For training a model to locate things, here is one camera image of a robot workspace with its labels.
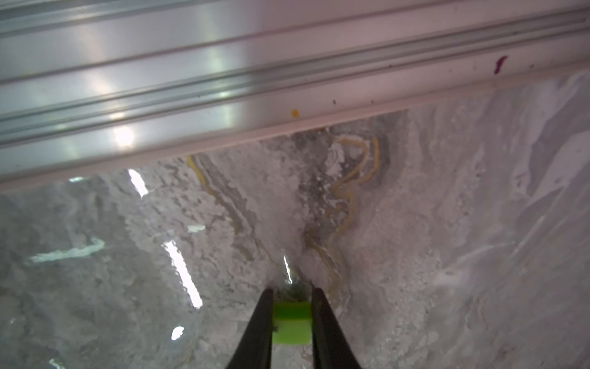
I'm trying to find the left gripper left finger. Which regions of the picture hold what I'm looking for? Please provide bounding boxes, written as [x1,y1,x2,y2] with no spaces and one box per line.
[227,288,274,369]

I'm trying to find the green usb cap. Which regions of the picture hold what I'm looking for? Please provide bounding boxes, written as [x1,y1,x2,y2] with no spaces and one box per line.
[272,301,313,345]

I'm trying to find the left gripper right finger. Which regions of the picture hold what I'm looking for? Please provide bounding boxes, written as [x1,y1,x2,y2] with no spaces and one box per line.
[311,288,361,369]

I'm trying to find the aluminium side rail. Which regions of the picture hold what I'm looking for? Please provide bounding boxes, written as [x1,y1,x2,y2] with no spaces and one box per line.
[1,1,589,191]

